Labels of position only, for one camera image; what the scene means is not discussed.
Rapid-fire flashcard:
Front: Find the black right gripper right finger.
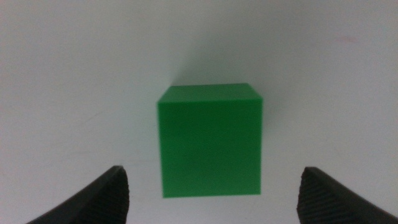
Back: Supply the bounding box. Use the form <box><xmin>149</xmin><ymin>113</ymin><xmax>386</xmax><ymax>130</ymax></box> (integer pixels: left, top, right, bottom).
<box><xmin>296</xmin><ymin>166</ymin><xmax>398</xmax><ymax>224</ymax></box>

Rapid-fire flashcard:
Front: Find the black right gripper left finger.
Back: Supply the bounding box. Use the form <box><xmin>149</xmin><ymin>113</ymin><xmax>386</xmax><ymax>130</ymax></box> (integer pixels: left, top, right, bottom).
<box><xmin>26</xmin><ymin>165</ymin><xmax>130</xmax><ymax>224</ymax></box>

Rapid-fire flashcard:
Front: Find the green cube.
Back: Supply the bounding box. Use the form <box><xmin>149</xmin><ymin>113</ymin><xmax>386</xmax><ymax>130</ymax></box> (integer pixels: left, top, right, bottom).
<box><xmin>157</xmin><ymin>82</ymin><xmax>264</xmax><ymax>199</ymax></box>

